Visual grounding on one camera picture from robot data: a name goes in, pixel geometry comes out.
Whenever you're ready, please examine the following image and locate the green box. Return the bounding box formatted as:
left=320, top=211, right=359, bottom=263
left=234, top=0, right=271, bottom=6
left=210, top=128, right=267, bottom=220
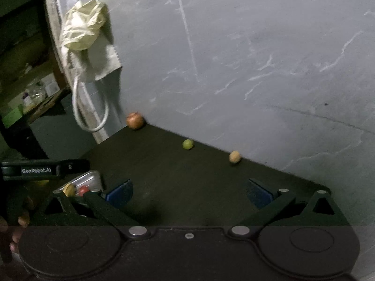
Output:
left=1, top=105, right=23, bottom=128

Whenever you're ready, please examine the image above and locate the clear plastic bottle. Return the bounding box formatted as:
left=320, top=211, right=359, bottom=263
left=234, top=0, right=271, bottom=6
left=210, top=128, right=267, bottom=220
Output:
left=28, top=81, right=47, bottom=104

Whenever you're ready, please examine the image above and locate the red cherry tomato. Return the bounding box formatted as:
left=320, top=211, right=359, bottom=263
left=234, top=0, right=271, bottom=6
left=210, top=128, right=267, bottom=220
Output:
left=78, top=185, right=90, bottom=197

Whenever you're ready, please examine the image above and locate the small tan fruit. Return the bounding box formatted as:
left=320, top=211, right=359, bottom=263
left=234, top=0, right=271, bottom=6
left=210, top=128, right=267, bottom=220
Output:
left=229, top=150, right=242, bottom=164

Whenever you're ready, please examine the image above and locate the metal baking tray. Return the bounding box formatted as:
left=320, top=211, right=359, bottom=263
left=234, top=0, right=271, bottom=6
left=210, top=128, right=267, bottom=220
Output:
left=53, top=171, right=103, bottom=197

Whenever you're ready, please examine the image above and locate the green grape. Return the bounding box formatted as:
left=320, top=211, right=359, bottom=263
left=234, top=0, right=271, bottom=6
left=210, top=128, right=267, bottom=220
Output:
left=182, top=139, right=194, bottom=150

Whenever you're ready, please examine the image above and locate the small white box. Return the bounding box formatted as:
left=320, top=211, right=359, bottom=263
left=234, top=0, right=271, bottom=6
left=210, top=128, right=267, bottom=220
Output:
left=44, top=79, right=60, bottom=97

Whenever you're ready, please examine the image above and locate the red apple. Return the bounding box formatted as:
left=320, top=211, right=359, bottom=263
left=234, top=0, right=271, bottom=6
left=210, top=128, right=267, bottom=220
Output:
left=126, top=112, right=144, bottom=130

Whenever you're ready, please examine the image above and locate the person left hand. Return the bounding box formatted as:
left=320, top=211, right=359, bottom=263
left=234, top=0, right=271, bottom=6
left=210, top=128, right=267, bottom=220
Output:
left=1, top=211, right=30, bottom=254

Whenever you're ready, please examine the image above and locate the small beige fruit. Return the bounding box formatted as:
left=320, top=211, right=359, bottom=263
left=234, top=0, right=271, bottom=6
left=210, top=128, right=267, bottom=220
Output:
left=63, top=183, right=76, bottom=197

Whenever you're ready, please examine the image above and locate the white hanging cloth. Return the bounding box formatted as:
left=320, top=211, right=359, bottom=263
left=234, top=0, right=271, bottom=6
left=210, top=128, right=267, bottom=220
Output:
left=67, top=32, right=121, bottom=83

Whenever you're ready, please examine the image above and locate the white looped hose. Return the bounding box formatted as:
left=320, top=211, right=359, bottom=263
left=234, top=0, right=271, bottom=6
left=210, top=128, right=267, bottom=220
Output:
left=72, top=74, right=110, bottom=133

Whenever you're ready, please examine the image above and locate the wooden board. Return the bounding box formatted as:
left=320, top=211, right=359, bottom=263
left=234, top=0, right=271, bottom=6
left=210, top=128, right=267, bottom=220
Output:
left=23, top=88, right=71, bottom=124

